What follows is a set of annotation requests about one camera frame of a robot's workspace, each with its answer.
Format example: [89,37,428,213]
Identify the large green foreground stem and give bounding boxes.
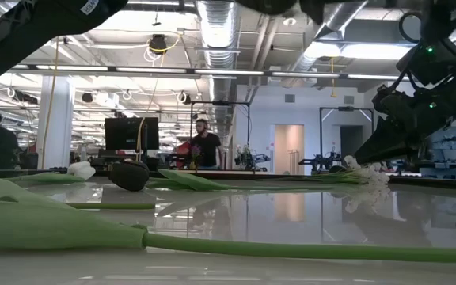
[0,160,456,265]

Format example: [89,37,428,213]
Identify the black monitor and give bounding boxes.
[104,116,160,152]

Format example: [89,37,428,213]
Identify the white pillar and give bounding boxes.
[36,74,75,170]

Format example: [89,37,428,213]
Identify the black artificial tulip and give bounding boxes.
[108,159,260,193]

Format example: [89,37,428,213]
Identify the ceiling light strip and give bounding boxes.
[9,64,411,80]

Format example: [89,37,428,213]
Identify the black equipment rack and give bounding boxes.
[417,133,456,177]

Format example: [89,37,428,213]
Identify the purple flower bouquet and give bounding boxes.
[189,144,203,170]

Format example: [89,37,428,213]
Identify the green tulip stems and leaves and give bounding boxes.
[0,168,456,192]

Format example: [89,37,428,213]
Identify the black cable reel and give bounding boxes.
[148,33,169,55]

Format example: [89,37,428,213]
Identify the black gantry frame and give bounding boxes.
[189,100,252,172]
[318,105,375,169]

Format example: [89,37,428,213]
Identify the red tool cart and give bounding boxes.
[173,141,192,170]

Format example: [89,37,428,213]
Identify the silver ventilation duct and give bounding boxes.
[283,0,371,86]
[194,0,240,143]

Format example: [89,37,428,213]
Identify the white blossom spray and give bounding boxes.
[251,154,391,189]

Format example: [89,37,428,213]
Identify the bright ceiling light panel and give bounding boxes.
[305,41,415,61]

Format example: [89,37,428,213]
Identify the beige door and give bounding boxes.
[274,123,306,176]

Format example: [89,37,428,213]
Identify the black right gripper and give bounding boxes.
[354,85,456,164]

